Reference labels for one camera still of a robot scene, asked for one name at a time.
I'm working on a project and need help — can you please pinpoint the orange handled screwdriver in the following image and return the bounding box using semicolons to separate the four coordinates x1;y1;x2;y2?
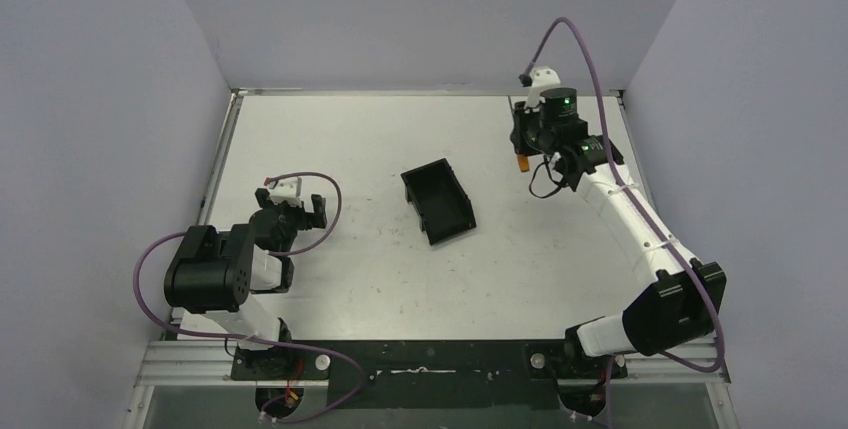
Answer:
516;154;530;173

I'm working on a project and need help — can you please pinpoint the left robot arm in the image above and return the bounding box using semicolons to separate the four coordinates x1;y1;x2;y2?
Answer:
163;188;327;380

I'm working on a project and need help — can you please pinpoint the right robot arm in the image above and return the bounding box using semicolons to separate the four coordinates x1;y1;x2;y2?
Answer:
510;87;727;378

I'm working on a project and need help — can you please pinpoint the black plastic bin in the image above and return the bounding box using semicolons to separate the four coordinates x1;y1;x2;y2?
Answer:
401;158;477;246

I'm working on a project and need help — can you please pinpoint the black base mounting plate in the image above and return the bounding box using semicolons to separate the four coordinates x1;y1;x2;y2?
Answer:
230;339;627;417

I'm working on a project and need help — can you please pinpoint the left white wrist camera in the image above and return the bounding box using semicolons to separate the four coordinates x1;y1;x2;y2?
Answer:
265;177;302;205

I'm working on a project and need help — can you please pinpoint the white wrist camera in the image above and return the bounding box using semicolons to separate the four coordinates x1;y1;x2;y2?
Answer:
265;177;302;205
519;66;562;90

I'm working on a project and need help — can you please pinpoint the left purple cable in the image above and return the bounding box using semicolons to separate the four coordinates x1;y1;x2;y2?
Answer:
132;171;368;426

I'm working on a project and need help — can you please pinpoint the purple cable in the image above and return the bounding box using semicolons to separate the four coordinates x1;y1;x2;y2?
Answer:
132;171;368;426
523;17;727;429

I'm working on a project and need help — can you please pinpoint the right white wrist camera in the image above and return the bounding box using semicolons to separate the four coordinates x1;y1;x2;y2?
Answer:
519;66;562;90

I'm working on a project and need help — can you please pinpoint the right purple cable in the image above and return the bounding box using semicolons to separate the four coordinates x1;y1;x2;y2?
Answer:
523;17;727;429

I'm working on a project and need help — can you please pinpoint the aluminium front rail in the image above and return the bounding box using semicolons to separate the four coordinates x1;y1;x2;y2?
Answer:
136;339;731;387

